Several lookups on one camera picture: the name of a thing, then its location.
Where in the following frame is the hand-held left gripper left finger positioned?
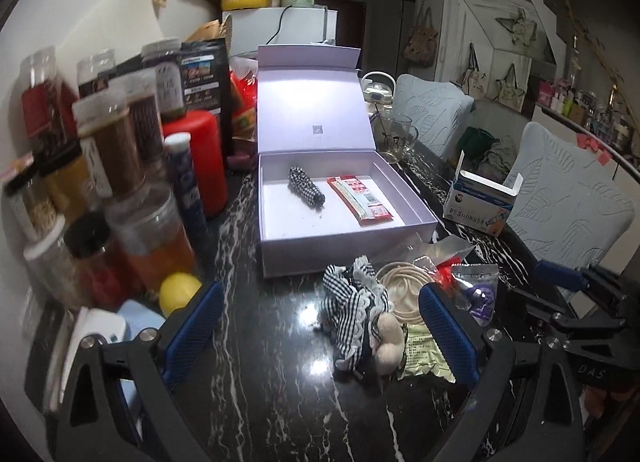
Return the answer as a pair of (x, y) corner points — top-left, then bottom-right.
(52, 282), (226, 462)

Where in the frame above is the yellow lemon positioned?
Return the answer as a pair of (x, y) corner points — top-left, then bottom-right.
(159, 273), (203, 317)

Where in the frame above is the clear packet with purple item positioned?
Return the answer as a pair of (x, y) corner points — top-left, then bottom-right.
(450, 264), (501, 329)

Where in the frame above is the row of cosmetic bottles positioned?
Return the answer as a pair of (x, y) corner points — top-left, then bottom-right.
(537, 76), (640, 153)

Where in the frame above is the woven round mat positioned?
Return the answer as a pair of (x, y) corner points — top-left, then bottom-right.
(218, 18), (236, 60)

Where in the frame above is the blue and white carton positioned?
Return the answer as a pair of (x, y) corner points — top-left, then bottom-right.
(444, 151), (523, 233)

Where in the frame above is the white mini fridge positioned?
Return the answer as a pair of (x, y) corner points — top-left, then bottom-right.
(222, 6), (338, 61)

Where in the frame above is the white gift box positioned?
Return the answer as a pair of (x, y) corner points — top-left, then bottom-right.
(256, 44), (453, 280)

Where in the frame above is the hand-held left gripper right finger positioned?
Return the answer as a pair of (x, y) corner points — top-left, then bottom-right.
(419, 284), (586, 462)

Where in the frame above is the red cylinder container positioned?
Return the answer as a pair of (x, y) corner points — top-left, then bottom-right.
(162, 110), (228, 219)

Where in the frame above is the crumpled beige cloth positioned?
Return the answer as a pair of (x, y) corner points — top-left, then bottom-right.
(475, 136), (519, 183)

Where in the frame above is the white water bottle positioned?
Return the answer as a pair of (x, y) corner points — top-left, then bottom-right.
(361, 70), (398, 117)

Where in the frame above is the black snack bag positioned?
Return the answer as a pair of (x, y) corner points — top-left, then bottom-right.
(180, 39), (233, 153)

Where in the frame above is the kettle power cable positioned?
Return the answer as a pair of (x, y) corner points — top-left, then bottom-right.
(270, 6), (294, 45)

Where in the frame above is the checkered hair scrunchie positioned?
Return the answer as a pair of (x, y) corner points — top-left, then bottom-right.
(287, 167), (327, 209)

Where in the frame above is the brown patterned tote bag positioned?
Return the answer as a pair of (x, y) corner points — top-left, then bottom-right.
(404, 6), (439, 68)

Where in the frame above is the glass mug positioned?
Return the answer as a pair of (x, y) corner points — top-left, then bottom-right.
(372, 112), (420, 165)

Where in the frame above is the purple pouch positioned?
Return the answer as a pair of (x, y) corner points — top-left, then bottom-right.
(227, 139), (259, 171)

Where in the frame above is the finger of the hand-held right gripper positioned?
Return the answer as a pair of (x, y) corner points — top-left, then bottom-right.
(531, 259), (638, 310)
(505, 286), (628, 340)

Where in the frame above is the green bag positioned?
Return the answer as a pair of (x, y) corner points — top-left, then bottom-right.
(452, 127), (496, 167)

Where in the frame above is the blue tube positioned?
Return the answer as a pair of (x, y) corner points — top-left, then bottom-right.
(165, 134), (209, 245)

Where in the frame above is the beige tote bag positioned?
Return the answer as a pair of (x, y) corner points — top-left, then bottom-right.
(495, 62), (532, 108)
(460, 44), (489, 101)

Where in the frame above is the group of food jars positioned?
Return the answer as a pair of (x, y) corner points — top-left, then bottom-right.
(4, 39), (197, 313)

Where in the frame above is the red plastic bag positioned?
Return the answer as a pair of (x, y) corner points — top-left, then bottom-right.
(229, 59), (259, 143)

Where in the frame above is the green snack packet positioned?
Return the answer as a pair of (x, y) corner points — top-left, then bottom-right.
(397, 324), (458, 384)

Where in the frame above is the cream cord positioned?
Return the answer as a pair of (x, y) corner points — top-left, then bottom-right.
(375, 262), (432, 327)

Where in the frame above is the clear white packet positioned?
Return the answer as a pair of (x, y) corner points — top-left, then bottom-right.
(400, 236), (476, 275)

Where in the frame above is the light blue case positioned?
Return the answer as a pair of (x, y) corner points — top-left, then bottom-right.
(118, 299), (167, 343)

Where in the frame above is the white foam board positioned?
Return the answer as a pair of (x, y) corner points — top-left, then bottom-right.
(55, 0), (166, 78)

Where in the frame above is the dark wooden door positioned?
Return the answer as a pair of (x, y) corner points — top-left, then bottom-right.
(327, 0), (368, 70)

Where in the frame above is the white device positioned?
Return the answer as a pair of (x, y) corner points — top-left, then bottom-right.
(65, 309), (127, 379)

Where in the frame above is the checkered plush toy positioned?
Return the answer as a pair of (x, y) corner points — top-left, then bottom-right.
(320, 257), (407, 379)

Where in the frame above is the red snack bag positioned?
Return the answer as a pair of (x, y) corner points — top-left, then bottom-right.
(427, 257), (463, 293)

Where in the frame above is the flat red snack packet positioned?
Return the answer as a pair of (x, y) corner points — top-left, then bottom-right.
(327, 174), (396, 227)

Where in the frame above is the light blue quilted chair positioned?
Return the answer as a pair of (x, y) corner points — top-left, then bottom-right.
(502, 122), (636, 285)
(392, 74), (475, 161)

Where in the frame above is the star-shaped wall ornament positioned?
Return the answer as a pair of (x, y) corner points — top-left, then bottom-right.
(495, 6), (539, 48)

